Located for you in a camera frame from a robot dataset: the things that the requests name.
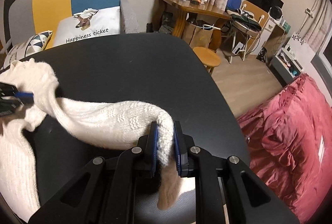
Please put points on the white paper card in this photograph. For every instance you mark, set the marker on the white paper card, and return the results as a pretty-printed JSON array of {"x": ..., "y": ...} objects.
[{"x": 321, "y": 147}]

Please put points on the pink bed quilt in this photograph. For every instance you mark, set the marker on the pink bed quilt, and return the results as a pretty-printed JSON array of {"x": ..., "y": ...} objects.
[{"x": 290, "y": 135}]

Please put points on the black basket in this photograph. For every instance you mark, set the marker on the black basket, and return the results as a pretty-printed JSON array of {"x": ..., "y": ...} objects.
[{"x": 262, "y": 54}]

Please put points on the wall socket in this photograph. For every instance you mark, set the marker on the wall socket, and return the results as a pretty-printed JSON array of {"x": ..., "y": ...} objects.
[{"x": 310, "y": 12}]

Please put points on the brown paper bag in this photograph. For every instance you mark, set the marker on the brown paper bag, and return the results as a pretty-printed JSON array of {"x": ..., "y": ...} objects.
[{"x": 197, "y": 34}]

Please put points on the cream knit sweater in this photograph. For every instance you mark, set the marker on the cream knit sweater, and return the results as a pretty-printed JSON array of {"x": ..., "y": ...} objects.
[{"x": 103, "y": 117}]

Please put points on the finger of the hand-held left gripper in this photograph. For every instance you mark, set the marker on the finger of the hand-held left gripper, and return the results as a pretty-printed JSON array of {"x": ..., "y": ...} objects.
[{"x": 26, "y": 96}]

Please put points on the white deer print pillow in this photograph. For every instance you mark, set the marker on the white deer print pillow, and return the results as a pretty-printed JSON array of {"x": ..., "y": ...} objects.
[{"x": 103, "y": 19}]

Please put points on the side sliding window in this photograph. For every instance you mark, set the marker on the side sliding window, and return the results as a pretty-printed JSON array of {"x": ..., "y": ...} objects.
[{"x": 328, "y": 54}]

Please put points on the dark green cloth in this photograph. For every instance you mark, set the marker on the dark green cloth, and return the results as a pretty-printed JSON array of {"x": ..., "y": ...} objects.
[{"x": 243, "y": 19}]

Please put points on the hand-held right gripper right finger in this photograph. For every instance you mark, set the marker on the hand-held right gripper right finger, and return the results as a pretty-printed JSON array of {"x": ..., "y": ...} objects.
[{"x": 177, "y": 151}]

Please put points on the wooden desk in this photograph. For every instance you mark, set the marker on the wooden desk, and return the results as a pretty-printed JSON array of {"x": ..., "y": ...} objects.
[{"x": 197, "y": 7}]

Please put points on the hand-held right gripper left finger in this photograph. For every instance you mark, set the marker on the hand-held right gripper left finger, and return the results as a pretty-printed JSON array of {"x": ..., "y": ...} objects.
[{"x": 155, "y": 151}]

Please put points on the wooden side cabinet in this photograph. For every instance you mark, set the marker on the wooden side cabinet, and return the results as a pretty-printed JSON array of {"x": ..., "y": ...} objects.
[{"x": 277, "y": 34}]

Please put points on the grey headboard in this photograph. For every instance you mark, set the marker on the grey headboard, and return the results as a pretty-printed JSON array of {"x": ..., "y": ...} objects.
[{"x": 324, "y": 71}]

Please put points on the triangle pattern pillow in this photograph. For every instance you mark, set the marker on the triangle pattern pillow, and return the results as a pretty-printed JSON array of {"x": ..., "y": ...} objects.
[{"x": 33, "y": 42}]

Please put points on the white handheld device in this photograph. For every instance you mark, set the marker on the white handheld device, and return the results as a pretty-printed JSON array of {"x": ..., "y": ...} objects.
[{"x": 246, "y": 12}]

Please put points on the white desk fan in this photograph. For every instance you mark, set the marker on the white desk fan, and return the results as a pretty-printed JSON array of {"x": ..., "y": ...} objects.
[{"x": 275, "y": 12}]

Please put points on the blue back folding chair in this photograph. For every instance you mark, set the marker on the blue back folding chair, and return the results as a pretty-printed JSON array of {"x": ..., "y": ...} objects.
[{"x": 232, "y": 1}]

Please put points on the white bedside shelf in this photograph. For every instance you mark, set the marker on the white bedside shelf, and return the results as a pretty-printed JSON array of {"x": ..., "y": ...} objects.
[{"x": 300, "y": 45}]

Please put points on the teal box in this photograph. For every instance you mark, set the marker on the teal box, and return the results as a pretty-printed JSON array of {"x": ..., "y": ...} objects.
[{"x": 284, "y": 25}]

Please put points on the small orange black tin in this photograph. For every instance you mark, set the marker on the small orange black tin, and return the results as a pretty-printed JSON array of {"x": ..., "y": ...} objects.
[{"x": 195, "y": 1}]

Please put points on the white power strip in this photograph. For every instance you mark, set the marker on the white power strip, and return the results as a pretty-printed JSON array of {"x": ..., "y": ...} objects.
[{"x": 237, "y": 48}]

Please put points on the round wooden stool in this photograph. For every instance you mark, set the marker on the round wooden stool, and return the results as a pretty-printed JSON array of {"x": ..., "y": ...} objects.
[{"x": 206, "y": 56}]

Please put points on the leaning wooden board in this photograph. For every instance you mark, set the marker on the leaning wooden board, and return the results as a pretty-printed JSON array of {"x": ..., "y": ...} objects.
[{"x": 254, "y": 8}]

